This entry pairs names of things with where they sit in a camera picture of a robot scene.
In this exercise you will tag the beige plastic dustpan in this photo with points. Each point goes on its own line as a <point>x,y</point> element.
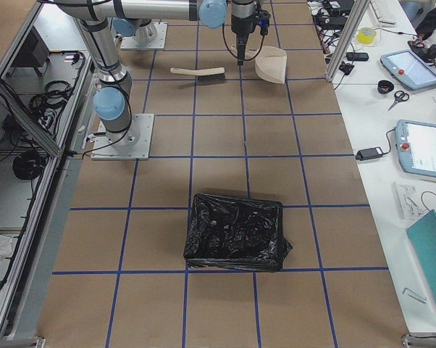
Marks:
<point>270,64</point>

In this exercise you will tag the black power adapter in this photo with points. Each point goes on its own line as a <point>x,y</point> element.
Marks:
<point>369,154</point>

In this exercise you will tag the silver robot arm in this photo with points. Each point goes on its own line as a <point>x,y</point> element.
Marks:
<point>241,12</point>
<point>112,102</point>

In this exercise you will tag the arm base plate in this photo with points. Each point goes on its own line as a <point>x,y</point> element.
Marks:
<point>135,144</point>
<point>148,37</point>

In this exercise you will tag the blue teach pendant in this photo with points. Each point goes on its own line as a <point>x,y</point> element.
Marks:
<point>409,69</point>
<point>416,147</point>

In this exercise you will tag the metal hex key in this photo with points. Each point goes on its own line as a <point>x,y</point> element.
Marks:
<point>412,294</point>

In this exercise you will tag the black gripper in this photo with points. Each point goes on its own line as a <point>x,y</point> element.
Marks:
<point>240,24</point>

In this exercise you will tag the aluminium frame post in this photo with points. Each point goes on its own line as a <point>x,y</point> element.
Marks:
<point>353,21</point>

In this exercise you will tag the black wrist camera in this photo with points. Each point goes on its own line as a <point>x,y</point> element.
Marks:
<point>263,17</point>

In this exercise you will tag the black scissors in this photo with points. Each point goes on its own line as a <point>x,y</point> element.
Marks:
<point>399,96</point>

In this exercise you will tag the blue teach pendant far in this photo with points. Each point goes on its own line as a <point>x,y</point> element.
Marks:
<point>409,69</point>

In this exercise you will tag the yellow tape roll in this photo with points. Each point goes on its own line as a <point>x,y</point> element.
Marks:
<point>366,36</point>

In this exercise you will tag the white keyboard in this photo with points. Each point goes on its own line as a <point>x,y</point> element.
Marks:
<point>381,13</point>

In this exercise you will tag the blue teach pendant near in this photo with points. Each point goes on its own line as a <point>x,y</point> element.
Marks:
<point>416,147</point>

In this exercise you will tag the teal folder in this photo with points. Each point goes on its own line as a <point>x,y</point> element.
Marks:
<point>422,235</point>

